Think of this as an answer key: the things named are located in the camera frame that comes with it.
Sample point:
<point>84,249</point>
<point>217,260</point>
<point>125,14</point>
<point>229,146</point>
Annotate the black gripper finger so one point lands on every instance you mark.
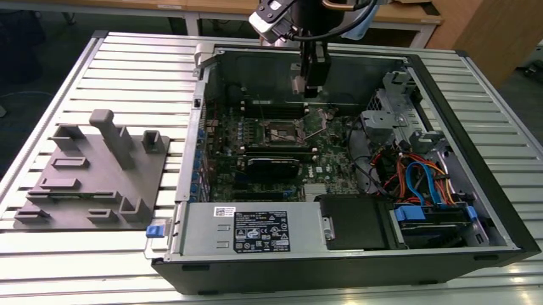
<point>319,70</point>
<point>303,60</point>

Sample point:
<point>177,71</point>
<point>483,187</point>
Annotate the CPU silver plate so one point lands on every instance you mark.
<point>297,85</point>

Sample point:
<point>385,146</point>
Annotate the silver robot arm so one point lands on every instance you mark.
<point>267,42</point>

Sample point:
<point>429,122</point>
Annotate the CPU socket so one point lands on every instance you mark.
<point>281,131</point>

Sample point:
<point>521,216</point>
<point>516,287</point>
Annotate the black expansion slot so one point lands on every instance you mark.
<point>263,196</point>

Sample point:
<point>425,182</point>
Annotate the pale blue plastic panel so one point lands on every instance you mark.
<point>357,32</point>

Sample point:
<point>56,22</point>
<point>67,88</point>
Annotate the RAM stick white label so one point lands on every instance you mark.
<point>260,102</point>

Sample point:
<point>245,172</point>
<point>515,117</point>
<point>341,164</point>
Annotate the metal drive cage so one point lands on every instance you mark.
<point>381,120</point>

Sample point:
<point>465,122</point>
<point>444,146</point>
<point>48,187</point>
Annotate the black RAM stick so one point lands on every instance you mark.
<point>275,155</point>
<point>275,149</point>

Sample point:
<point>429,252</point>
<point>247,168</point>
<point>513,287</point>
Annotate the green motherboard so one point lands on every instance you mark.
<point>335,159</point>

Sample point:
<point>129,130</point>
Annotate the black graphics card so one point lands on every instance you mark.
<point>271,170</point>

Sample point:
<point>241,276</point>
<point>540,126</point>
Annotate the silver chipset heatsink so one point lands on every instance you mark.
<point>315,189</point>

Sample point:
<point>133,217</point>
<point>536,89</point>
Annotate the wooden cabinet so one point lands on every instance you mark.
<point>487,31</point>

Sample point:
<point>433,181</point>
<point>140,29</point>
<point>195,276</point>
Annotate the black drive bay box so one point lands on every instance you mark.
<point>356,222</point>

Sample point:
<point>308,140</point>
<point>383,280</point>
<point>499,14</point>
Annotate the hard disk in blue carrier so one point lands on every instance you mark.
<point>408,214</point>

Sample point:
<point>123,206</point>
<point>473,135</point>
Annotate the silver power supply unit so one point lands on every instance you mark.
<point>203,228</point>

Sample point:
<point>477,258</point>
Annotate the blue case latch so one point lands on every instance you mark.
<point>153,232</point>

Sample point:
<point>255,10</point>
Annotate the black PC case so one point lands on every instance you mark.
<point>296,273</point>

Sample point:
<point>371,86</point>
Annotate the grey parts rack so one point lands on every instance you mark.
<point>84,197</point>

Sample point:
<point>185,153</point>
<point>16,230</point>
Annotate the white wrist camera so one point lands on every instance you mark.
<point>267,22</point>

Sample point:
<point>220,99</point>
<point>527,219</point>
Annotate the grey case corner bracket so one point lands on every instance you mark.
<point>203,57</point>

